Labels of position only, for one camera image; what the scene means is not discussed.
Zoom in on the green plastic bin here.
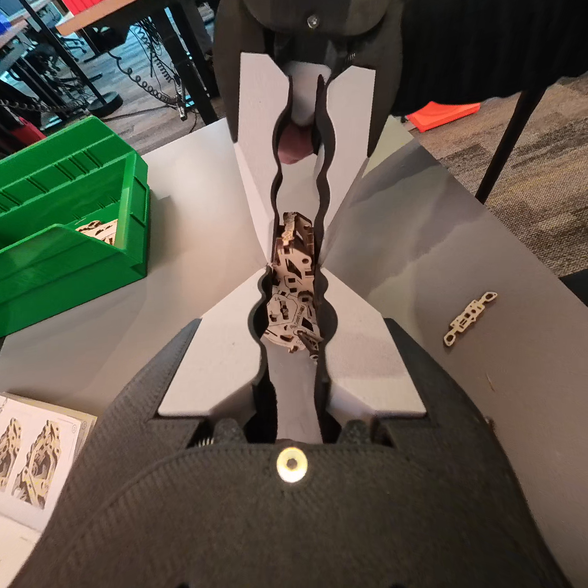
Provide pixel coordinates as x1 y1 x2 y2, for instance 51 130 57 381
0 115 151 338

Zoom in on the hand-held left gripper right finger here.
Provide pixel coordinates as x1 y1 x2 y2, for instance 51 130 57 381
314 268 427 421

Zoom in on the pale wooden parts assembly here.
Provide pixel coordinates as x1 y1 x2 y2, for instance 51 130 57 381
76 220 119 246

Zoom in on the person's right forearm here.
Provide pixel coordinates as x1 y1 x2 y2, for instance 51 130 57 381
390 0 588 118

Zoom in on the long holed wooden strip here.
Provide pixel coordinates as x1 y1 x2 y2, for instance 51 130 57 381
443 291 499 347

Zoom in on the black round stand base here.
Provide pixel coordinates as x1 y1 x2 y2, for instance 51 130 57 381
87 92 124 116

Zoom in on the wood-edged workbench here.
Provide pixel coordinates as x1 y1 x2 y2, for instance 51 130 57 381
55 0 219 125

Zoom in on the wooden model car chassis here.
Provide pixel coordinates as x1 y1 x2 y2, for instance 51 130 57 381
259 211 326 364

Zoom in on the black metal leg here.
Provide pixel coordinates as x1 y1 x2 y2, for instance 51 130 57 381
475 89 547 204

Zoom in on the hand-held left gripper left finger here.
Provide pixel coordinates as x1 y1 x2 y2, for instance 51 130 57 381
157 269 273 421

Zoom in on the white instruction booklet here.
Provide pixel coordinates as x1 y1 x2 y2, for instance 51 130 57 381
0 393 98 531

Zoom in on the black coiled cable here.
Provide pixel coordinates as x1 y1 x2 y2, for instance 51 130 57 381
115 18 187 121

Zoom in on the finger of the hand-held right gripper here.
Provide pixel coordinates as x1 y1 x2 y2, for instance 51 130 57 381
314 63 378 269
235 51 295 268

